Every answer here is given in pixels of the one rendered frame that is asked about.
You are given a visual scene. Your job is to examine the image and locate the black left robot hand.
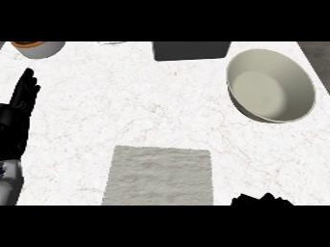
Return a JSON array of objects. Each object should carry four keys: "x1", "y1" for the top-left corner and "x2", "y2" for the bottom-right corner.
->
[{"x1": 0, "y1": 68, "x2": 43, "y2": 164}]

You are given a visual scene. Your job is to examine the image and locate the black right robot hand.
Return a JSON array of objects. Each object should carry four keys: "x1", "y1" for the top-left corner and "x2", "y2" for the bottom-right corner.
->
[{"x1": 230, "y1": 192, "x2": 295, "y2": 206}]

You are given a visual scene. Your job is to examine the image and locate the grey woven placemat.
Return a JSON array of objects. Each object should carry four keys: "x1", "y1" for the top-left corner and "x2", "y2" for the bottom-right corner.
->
[{"x1": 102, "y1": 145, "x2": 215, "y2": 206}]

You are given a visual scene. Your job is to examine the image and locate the pale grey bowl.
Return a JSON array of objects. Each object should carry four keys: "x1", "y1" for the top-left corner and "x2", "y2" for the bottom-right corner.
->
[{"x1": 226, "y1": 48, "x2": 317, "y2": 124}]

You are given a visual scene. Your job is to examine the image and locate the white pot with orange rim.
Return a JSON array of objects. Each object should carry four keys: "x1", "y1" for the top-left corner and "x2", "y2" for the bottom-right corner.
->
[{"x1": 10, "y1": 41, "x2": 66, "y2": 60}]

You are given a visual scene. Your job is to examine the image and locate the dark grey box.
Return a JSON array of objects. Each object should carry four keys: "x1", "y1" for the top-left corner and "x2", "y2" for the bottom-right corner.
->
[{"x1": 150, "y1": 41, "x2": 232, "y2": 62}]

